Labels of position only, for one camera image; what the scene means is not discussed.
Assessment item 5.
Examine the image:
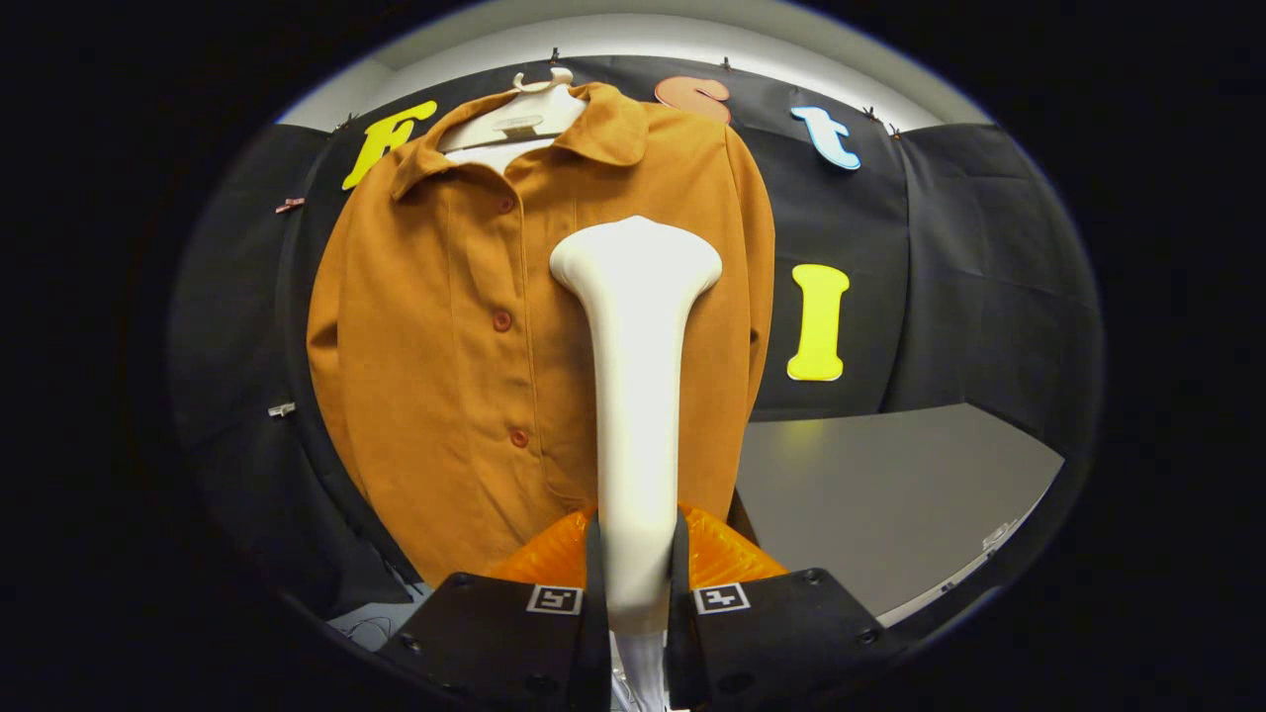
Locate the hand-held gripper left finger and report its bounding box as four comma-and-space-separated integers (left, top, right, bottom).
376, 504, 612, 712

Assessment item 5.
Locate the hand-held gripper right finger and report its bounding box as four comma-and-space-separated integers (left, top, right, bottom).
665, 504, 906, 712

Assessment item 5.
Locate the white garment steamer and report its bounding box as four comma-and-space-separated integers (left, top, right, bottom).
549, 216, 723, 639

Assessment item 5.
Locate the brown button shirt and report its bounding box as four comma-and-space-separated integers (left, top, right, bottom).
307, 82, 777, 589

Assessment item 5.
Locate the grey cabinet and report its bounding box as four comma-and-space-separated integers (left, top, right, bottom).
737, 400, 1064, 626

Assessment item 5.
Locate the black backdrop cloth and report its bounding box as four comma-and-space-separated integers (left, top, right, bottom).
168, 54, 1104, 619

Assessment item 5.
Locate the white mannequin torso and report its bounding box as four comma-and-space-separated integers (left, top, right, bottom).
438, 67, 589, 171

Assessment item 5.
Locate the thin black wire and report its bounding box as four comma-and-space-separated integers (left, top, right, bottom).
336, 613, 399, 646

